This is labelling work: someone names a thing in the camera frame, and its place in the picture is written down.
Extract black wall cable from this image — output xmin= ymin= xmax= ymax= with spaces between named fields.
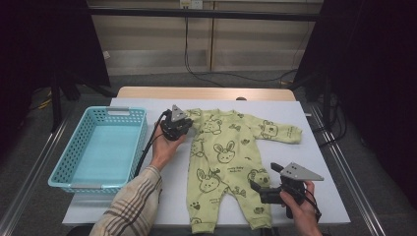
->
xmin=183 ymin=16 xmax=299 ymax=89

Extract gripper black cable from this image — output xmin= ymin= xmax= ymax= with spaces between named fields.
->
xmin=303 ymin=188 xmax=323 ymax=222
xmin=134 ymin=109 xmax=172 ymax=178

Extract black curtain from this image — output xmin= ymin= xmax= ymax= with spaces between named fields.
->
xmin=0 ymin=0 xmax=111 ymax=155
xmin=292 ymin=0 xmax=417 ymax=210

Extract black horizontal bar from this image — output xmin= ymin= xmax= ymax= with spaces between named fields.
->
xmin=88 ymin=7 xmax=324 ymax=23

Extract black stand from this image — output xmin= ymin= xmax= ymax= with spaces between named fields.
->
xmin=48 ymin=70 xmax=116 ymax=134

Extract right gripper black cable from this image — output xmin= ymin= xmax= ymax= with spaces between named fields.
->
xmin=303 ymin=188 xmax=323 ymax=222

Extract person's left hand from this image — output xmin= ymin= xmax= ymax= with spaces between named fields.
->
xmin=149 ymin=126 xmax=187 ymax=171

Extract light blue plastic basket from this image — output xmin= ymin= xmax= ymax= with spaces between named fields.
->
xmin=47 ymin=105 xmax=149 ymax=197

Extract yellow floor cable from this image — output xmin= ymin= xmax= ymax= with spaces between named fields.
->
xmin=36 ymin=90 xmax=54 ymax=111

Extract green printed baby romper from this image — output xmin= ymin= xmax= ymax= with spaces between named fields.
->
xmin=185 ymin=107 xmax=303 ymax=234

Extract wooden table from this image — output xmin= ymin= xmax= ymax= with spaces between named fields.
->
xmin=116 ymin=86 xmax=297 ymax=102

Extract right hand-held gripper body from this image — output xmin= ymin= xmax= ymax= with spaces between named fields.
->
xmin=259 ymin=161 xmax=325 ymax=206

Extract person's right hand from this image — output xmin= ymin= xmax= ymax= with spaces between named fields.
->
xmin=279 ymin=181 xmax=323 ymax=236

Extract white wall socket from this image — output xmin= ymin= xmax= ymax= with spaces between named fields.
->
xmin=179 ymin=0 xmax=204 ymax=10

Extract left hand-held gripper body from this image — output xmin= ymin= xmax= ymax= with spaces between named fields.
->
xmin=159 ymin=104 xmax=191 ymax=142

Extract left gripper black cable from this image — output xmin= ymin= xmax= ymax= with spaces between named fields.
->
xmin=134 ymin=109 xmax=172 ymax=178

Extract metal floor rail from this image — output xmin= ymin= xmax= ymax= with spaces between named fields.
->
xmin=0 ymin=117 xmax=71 ymax=236
xmin=308 ymin=102 xmax=388 ymax=236

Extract black floor cables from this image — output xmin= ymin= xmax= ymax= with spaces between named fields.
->
xmin=314 ymin=92 xmax=349 ymax=148

